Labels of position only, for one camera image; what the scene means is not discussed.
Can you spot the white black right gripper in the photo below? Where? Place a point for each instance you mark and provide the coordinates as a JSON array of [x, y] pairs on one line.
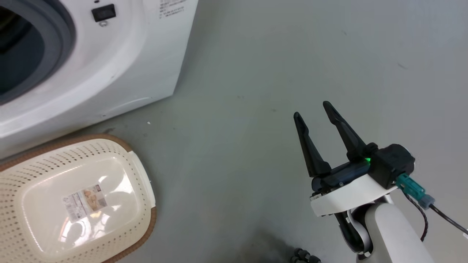
[[347, 190]]

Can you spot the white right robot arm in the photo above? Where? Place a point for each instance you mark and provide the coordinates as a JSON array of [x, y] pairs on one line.
[[391, 233]]

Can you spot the white front-load washing machine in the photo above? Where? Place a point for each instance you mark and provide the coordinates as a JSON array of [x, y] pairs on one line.
[[120, 58]]

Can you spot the cream perforated laundry basket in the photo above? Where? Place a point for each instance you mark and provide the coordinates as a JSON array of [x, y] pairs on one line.
[[73, 201]]

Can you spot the paper label sticker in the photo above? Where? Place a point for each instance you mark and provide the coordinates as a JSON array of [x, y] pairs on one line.
[[85, 202]]

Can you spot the black door latch socket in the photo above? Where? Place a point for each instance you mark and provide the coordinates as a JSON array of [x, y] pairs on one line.
[[104, 13]]

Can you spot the grey rubber door gasket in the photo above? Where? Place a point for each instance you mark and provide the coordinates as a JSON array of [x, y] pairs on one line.
[[55, 47]]

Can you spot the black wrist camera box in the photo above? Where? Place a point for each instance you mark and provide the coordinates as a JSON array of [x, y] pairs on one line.
[[393, 164]]

